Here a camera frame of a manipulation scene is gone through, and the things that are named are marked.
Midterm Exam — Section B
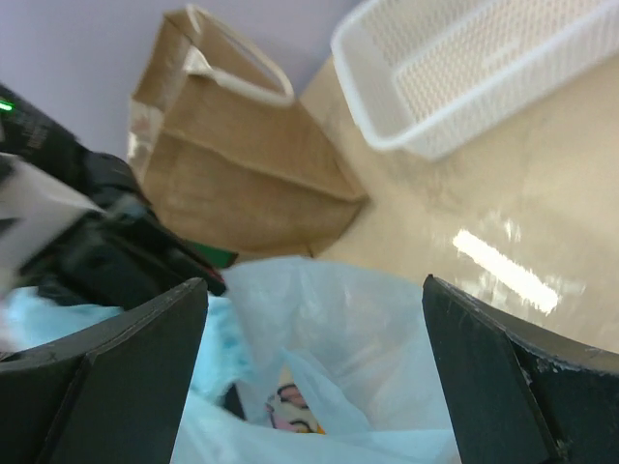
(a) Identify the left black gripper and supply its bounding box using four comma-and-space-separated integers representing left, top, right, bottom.
28, 192, 228, 310

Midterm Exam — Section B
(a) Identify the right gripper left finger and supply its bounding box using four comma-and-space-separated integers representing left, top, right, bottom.
1, 278, 208, 463

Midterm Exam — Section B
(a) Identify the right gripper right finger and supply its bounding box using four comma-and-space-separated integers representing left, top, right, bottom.
423, 275, 618, 463

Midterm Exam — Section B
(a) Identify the brown paper grocery bag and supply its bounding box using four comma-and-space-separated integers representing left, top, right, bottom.
128, 5, 368, 256

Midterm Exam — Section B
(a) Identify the light blue plastic bag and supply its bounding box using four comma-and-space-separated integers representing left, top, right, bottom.
1, 258, 459, 463

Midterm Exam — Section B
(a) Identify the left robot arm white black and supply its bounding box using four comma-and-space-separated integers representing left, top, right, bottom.
1, 87, 226, 309

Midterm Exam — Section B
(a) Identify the green plastic bag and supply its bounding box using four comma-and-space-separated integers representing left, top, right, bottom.
190, 242, 238, 269

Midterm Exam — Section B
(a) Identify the white plastic basket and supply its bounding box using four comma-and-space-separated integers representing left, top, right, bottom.
331, 0, 618, 160

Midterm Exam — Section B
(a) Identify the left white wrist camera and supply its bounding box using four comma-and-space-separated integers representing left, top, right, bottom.
1, 153, 103, 294

